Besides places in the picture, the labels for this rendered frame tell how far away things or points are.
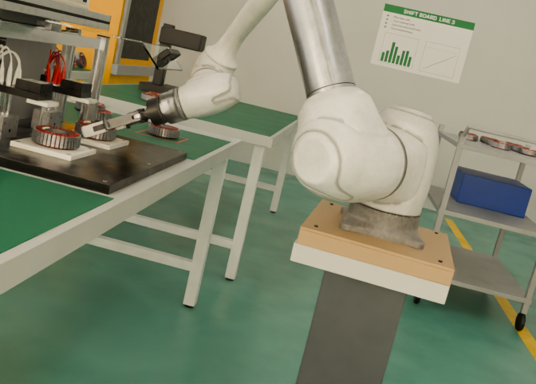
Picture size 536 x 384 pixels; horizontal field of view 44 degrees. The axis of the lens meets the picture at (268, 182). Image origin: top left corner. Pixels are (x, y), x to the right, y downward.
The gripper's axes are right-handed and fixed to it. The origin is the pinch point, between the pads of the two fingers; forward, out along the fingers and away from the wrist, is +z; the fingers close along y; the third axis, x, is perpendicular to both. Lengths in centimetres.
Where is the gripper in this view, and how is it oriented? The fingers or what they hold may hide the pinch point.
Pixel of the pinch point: (96, 129)
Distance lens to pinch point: 188.3
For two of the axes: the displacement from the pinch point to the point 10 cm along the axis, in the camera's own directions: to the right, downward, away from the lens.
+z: -9.5, 2.6, 1.7
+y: -1.3, 1.5, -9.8
